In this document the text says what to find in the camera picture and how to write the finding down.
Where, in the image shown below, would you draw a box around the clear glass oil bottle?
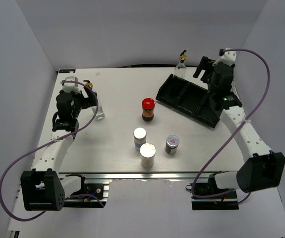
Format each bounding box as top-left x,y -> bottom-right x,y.
83,80 -> 105,120

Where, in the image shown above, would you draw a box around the dark-filled glass oil bottle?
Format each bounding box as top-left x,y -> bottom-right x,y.
173,50 -> 187,79

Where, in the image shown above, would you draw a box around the black compartment tray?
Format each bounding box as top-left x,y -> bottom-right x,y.
156,74 -> 219,128

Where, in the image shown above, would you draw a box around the red-lid sauce jar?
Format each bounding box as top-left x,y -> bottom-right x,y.
142,98 -> 155,121

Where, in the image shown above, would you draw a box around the blue-label silver-lid shaker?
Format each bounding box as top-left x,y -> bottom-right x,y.
133,127 -> 147,151

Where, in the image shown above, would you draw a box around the red-label spice jar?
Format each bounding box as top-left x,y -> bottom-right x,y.
165,135 -> 179,154

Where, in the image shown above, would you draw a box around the white silver-lid shaker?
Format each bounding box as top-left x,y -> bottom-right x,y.
140,143 -> 156,168

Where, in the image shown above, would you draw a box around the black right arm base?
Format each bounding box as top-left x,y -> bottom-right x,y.
191,174 -> 239,211

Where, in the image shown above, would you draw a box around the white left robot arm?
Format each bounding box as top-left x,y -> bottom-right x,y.
20,88 -> 98,211

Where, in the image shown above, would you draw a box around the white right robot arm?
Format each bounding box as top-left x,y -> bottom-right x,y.
190,57 -> 285,199

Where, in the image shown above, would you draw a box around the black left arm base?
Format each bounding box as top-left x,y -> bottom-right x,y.
63,175 -> 111,208

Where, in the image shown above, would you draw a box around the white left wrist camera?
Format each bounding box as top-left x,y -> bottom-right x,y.
60,76 -> 81,94

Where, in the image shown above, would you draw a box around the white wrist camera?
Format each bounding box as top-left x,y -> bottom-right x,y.
60,76 -> 81,94
213,48 -> 237,66

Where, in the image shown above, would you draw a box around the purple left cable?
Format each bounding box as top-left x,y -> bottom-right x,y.
0,81 -> 106,221

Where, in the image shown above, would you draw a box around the purple cable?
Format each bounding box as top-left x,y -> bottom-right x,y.
0,81 -> 106,221
186,49 -> 271,204

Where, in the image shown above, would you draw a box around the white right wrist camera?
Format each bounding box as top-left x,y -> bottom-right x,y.
213,48 -> 237,66

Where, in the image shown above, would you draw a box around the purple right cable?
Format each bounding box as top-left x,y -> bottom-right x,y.
186,49 -> 271,204

